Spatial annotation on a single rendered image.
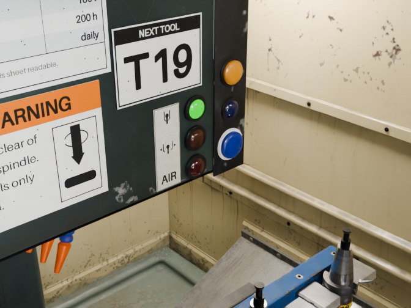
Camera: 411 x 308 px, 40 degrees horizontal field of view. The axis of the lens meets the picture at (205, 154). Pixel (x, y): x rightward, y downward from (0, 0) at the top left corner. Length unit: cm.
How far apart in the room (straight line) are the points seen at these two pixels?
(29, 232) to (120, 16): 19
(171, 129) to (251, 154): 113
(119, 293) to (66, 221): 153
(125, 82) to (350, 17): 90
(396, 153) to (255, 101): 44
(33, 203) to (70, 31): 14
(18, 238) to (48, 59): 15
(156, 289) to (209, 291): 35
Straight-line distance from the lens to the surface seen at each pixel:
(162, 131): 54
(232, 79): 57
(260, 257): 175
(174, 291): 202
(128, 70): 49
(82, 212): 52
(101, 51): 47
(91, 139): 49
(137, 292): 203
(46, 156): 47
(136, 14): 49
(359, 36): 133
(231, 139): 59
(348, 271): 104
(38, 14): 44
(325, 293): 104
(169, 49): 52
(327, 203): 153
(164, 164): 55
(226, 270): 175
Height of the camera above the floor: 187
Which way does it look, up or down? 26 degrees down
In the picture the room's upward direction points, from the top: straight up
